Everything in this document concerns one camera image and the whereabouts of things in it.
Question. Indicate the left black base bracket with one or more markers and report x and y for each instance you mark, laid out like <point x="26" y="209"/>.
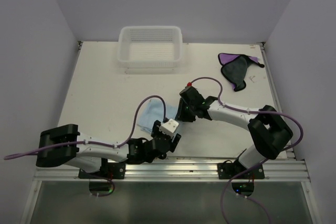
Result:
<point x="107" y="171"/>

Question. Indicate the black base bracket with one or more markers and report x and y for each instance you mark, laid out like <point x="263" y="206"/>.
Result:
<point x="107" y="171"/>
<point x="229" y="169"/>

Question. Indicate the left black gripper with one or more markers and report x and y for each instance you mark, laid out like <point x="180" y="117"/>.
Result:
<point x="155" y="128"/>

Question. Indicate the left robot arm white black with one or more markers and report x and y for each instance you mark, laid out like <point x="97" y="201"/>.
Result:
<point x="65" y="145"/>

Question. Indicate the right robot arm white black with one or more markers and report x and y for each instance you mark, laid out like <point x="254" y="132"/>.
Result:
<point x="269" y="132"/>

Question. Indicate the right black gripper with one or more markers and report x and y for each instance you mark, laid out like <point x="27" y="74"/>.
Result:
<point x="181" y="115"/>

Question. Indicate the right black base bracket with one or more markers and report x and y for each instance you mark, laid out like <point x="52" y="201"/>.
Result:
<point x="229" y="169"/>

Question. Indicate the purple and grey towel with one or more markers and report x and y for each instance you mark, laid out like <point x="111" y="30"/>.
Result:
<point x="234" y="68"/>

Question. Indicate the white plastic basket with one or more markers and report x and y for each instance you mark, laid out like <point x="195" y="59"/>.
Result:
<point x="150" y="47"/>

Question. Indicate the light blue towel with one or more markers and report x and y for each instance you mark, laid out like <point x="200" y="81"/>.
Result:
<point x="152" y="112"/>

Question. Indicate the aluminium mounting rail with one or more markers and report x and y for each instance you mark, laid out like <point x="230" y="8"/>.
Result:
<point x="176" y="169"/>

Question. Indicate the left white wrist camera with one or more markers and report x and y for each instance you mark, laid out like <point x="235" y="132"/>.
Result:
<point x="169" y="128"/>

